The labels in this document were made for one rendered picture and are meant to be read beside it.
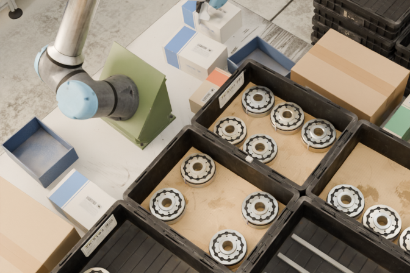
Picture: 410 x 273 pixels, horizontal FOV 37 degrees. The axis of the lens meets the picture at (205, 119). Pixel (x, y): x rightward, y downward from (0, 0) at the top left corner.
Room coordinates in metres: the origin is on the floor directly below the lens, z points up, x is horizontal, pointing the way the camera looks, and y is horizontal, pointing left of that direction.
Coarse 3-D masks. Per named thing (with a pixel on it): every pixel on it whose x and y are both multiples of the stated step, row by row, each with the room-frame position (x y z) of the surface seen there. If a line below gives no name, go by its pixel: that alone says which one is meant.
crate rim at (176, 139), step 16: (192, 128) 1.00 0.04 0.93; (240, 160) 0.86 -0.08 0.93; (144, 176) 0.86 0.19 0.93; (272, 176) 0.80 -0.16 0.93; (128, 192) 0.82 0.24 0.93; (144, 208) 0.77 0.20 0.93; (288, 208) 0.70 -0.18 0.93; (160, 224) 0.71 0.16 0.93; (272, 224) 0.66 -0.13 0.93; (208, 256) 0.60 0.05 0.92; (224, 272) 0.55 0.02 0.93; (240, 272) 0.54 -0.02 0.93
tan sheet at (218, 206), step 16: (176, 176) 0.90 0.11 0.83; (224, 176) 0.88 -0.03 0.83; (192, 192) 0.84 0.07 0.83; (208, 192) 0.83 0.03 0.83; (224, 192) 0.83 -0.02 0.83; (240, 192) 0.82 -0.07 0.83; (192, 208) 0.79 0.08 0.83; (208, 208) 0.78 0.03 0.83; (224, 208) 0.77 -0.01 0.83; (240, 208) 0.77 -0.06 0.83; (176, 224) 0.75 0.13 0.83; (192, 224) 0.74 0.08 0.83; (208, 224) 0.73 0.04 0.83; (224, 224) 0.73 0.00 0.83; (240, 224) 0.72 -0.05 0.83; (192, 240) 0.69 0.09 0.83; (208, 240) 0.69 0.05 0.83; (256, 240) 0.66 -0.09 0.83
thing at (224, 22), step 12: (192, 12) 1.59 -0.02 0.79; (216, 12) 1.57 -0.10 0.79; (228, 12) 1.56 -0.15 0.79; (240, 12) 1.56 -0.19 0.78; (192, 24) 1.60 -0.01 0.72; (204, 24) 1.55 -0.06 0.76; (216, 24) 1.51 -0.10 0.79; (228, 24) 1.52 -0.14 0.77; (240, 24) 1.56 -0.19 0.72; (216, 36) 1.51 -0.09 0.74; (228, 36) 1.52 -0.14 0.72
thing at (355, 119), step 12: (252, 60) 1.21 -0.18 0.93; (240, 72) 1.18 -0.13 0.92; (276, 72) 1.15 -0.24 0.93; (228, 84) 1.14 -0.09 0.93; (216, 96) 1.10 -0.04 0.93; (312, 96) 1.04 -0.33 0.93; (204, 108) 1.06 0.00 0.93; (336, 108) 0.98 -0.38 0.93; (192, 120) 1.03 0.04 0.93; (204, 132) 0.98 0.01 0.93; (348, 132) 0.90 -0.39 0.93; (228, 144) 0.92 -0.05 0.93; (336, 144) 0.86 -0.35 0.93; (324, 156) 0.83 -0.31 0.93; (264, 168) 0.83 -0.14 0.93; (288, 180) 0.78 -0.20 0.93; (300, 192) 0.74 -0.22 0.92
